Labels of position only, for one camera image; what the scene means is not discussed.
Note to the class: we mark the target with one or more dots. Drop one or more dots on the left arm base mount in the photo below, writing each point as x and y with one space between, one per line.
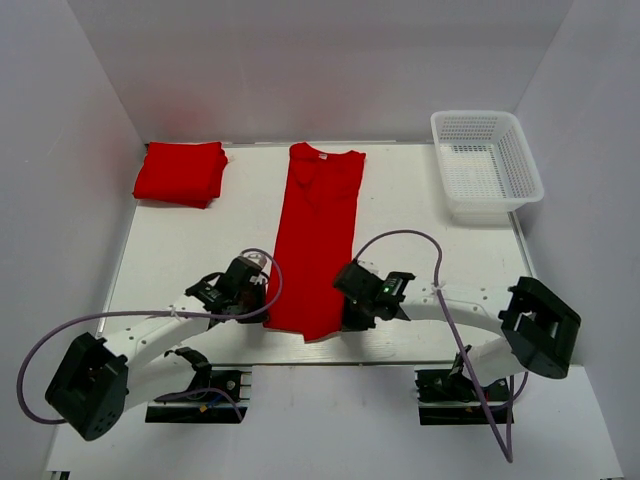
220 397

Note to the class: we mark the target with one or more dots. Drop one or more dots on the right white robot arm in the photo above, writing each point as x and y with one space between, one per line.
536 331

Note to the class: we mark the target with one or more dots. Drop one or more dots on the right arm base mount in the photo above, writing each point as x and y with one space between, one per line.
444 402

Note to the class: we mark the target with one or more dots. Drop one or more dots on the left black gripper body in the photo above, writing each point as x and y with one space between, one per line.
253 304

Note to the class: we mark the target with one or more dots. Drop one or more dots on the white plastic basket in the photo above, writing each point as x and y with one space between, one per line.
485 162

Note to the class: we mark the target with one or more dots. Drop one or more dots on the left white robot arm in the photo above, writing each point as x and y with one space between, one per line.
101 378

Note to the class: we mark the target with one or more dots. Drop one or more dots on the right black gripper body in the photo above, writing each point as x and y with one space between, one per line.
353 310

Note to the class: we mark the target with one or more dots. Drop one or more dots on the folded red t shirt stack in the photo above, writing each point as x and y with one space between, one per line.
185 174

